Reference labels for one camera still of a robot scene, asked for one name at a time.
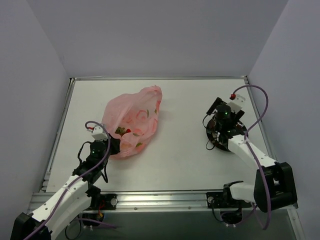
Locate dark red fake grapes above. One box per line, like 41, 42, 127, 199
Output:
208, 119, 221, 132

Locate black rimmed round plate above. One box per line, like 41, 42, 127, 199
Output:
205, 117, 247, 152

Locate red fake cherry tomatoes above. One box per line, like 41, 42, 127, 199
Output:
115, 126, 132, 136

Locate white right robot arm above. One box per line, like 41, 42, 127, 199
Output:
205, 94, 298, 213

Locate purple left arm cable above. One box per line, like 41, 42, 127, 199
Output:
17, 120, 118, 240

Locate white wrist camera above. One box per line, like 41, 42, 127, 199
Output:
228, 93, 246, 113
86, 125, 108, 141

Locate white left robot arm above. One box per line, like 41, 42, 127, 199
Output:
10, 138, 120, 240

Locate pink plastic bag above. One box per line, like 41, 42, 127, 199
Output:
101, 85, 163, 160

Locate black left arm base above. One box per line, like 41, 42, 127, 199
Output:
82, 193, 118, 222

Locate aluminium front rail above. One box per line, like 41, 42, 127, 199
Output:
26, 187, 299, 213

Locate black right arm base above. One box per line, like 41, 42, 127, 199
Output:
206, 191, 243, 225

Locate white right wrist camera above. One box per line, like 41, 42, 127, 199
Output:
228, 93, 246, 113

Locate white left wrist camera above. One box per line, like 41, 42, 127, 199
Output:
86, 125, 108, 141

